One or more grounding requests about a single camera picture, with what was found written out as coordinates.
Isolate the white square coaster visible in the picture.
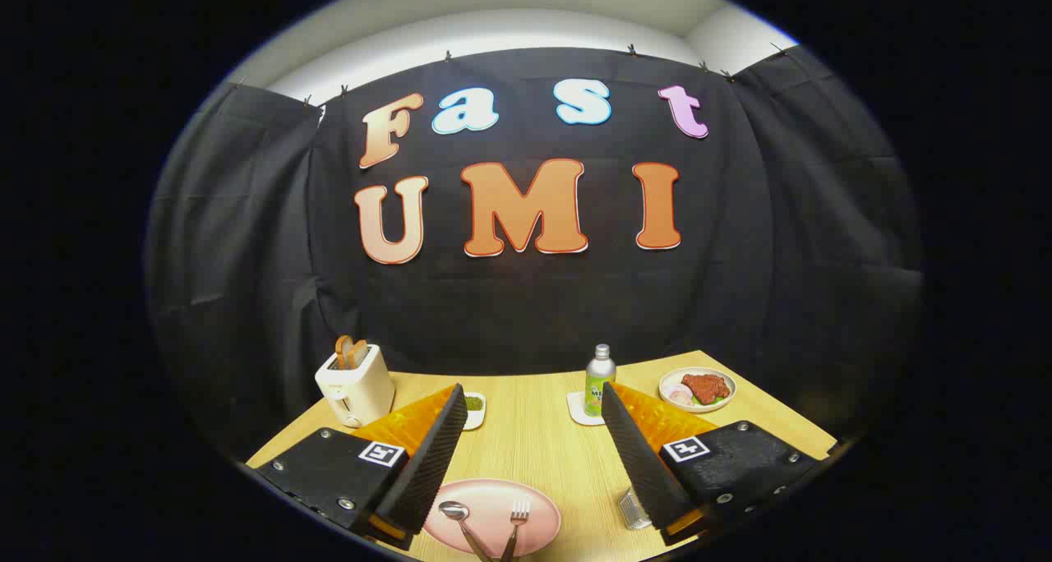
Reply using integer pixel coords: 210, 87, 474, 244
567, 392, 607, 426

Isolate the metal spoon wooden handle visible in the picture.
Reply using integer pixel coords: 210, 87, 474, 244
438, 501, 494, 562

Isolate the cream white toaster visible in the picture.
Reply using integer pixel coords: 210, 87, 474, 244
315, 344, 396, 428

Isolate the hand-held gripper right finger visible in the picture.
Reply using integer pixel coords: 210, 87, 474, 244
601, 381, 823, 546

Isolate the pink round plate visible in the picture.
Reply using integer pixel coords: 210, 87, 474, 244
423, 478, 562, 558

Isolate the metal fork wooden handle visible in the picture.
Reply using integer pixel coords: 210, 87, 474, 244
499, 498, 531, 562

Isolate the white oval plate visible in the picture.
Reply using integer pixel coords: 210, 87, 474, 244
659, 367, 736, 413

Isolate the red fried meat piece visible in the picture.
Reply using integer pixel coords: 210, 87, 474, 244
681, 373, 731, 405

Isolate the green soda bottle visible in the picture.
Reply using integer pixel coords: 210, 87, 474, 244
585, 344, 616, 417

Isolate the metal wire cutlery rack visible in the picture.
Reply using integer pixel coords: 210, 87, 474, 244
619, 486, 653, 531

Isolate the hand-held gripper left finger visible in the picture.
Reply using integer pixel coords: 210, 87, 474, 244
255, 383, 469, 550

